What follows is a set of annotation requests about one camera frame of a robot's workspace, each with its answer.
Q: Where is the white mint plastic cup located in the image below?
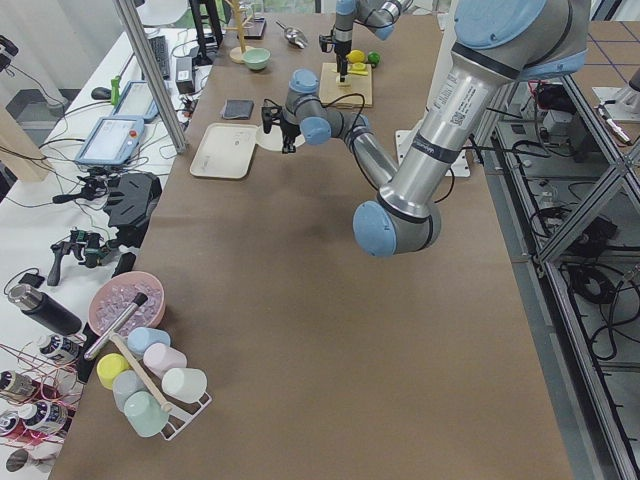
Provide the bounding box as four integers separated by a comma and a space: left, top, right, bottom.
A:
162, 367, 208, 403

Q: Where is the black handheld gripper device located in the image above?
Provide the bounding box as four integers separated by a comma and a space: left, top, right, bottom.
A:
47, 229, 118, 286

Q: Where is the blue plastic cup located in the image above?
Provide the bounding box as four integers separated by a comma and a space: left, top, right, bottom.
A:
127, 327, 171, 357

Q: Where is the black thermos bottle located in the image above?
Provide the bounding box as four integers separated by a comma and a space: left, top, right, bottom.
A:
7, 283, 82, 336

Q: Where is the grey plastic cup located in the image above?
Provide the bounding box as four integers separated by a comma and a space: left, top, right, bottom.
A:
112, 370, 147, 412

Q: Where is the mint green bowl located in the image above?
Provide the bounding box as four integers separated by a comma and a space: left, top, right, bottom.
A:
242, 48, 271, 72

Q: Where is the white wire cup rack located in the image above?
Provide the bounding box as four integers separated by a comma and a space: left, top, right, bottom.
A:
151, 392, 213, 441

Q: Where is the cream rectangular tray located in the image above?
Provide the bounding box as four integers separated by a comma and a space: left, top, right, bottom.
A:
189, 123, 257, 180

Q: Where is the whole yellow lemon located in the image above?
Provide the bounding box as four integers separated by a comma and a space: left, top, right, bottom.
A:
346, 49, 367, 64

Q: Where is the pink bowl with ice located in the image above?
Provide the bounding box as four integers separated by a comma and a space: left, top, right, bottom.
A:
88, 271, 166, 336

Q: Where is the blue teach pendant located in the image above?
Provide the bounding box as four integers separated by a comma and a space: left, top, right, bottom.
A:
74, 115, 145, 166
112, 81, 159, 123

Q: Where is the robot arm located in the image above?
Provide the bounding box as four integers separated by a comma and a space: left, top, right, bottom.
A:
261, 1, 590, 257
319, 0, 413, 86

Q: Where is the yellow plastic knife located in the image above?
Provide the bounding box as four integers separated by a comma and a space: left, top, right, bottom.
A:
331, 68, 370, 76

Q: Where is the yellow plastic cup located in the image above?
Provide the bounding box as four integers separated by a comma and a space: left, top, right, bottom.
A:
97, 353, 130, 390

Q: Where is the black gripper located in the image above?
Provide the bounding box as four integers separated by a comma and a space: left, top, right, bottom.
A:
319, 30, 352, 83
261, 98, 301, 154

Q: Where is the wooden cutting board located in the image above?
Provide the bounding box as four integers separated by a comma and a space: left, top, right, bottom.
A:
318, 62, 373, 108

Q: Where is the green lime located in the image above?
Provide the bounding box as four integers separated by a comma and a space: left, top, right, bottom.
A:
367, 51, 381, 67

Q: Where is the green plastic cup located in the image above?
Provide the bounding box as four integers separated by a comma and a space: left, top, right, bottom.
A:
123, 391, 169, 438

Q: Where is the metal scoop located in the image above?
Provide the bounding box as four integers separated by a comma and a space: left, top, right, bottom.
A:
276, 20, 308, 49

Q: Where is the wooden glass stand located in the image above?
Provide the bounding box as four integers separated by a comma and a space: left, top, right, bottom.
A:
225, 0, 253, 64

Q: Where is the metal muddler tool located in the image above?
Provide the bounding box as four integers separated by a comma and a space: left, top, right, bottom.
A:
83, 292, 148, 361

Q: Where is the pink plastic cup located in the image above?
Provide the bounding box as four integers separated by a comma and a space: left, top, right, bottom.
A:
143, 343, 187, 379

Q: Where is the grey folded cloth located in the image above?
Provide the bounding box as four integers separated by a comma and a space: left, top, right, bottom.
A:
221, 99, 254, 120

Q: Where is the aluminium frame post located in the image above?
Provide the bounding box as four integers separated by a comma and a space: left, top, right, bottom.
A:
113, 0, 187, 154

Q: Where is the cream round plate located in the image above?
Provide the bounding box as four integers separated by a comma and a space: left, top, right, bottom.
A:
256, 125, 284, 153

